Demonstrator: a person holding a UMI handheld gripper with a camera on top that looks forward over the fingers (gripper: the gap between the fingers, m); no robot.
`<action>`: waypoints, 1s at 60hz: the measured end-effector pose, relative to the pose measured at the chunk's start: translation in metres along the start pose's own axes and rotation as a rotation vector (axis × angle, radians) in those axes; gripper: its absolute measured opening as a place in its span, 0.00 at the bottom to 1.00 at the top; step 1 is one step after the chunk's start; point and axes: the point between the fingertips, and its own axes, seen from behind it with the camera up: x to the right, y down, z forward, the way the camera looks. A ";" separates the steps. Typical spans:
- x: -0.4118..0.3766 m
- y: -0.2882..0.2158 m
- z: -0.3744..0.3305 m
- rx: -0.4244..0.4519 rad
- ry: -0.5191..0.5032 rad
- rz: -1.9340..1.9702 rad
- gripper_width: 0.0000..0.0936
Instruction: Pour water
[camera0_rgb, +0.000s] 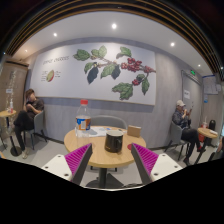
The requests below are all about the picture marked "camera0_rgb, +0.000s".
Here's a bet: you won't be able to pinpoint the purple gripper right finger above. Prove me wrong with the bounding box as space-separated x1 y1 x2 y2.
130 142 184 186

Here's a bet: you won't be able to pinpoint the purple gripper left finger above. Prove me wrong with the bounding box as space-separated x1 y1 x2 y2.
41 143 94 186

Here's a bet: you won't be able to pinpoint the clear plastic water bottle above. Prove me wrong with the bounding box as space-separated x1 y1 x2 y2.
76 99 91 138

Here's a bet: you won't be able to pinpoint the round wooden table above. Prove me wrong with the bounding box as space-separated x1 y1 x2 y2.
64 130 146 189

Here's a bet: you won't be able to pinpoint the brown cardboard box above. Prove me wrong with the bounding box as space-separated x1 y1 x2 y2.
127 125 141 137

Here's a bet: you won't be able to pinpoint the black mug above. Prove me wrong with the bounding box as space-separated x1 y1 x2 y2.
105 130 123 153

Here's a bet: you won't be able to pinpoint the white paper sheets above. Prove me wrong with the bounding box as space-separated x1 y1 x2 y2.
89 126 110 137

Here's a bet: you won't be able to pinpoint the grey chair at right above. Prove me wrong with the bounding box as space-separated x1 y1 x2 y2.
165 122 189 151

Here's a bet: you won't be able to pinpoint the grey chair behind table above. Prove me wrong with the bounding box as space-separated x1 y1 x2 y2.
91 115 127 129

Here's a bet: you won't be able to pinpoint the grey chair at left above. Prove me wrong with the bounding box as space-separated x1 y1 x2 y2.
23 112 46 140

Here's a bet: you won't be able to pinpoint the seated person with cap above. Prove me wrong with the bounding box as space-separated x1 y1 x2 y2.
172 100 202 166

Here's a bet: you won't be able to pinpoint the small round table left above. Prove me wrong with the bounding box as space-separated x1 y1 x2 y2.
0 109 21 157

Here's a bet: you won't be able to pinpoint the small round table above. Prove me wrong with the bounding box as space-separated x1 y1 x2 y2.
0 109 21 157
194 127 219 165

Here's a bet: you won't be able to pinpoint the seated person in black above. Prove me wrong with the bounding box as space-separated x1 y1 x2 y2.
13 89 44 159

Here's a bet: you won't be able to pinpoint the red cup on right table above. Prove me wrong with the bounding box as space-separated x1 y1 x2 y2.
202 122 208 128

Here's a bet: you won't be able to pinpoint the small round table right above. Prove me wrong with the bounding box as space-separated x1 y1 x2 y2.
194 127 219 165

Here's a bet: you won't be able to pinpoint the grey door with exit sign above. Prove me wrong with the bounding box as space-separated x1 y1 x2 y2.
181 70 202 129

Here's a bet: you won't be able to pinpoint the small bottle on left table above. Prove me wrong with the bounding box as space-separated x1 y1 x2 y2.
10 99 13 114

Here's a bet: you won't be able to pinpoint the white notice board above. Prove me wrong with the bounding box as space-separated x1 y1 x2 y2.
203 75 218 95

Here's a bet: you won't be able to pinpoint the coffee plant wall poster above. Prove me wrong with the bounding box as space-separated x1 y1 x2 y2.
30 42 156 105

